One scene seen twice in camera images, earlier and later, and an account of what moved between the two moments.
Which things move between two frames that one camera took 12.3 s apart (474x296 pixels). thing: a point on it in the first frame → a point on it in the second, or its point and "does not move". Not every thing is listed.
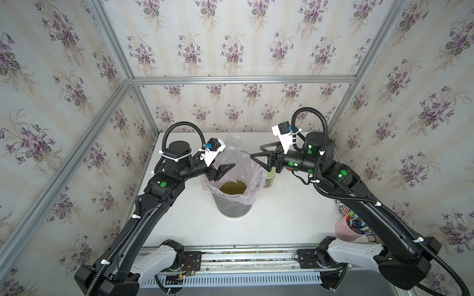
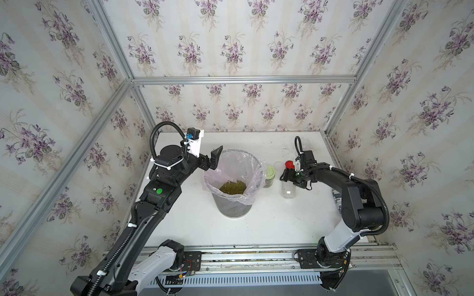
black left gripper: x=216 y=174 → x=203 y=164
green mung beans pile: x=234 y=187 does not move
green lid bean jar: x=270 y=177 does not move
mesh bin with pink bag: x=234 y=192 does not move
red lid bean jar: x=231 y=153 → x=288 y=189
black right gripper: x=281 y=163 → x=288 y=174
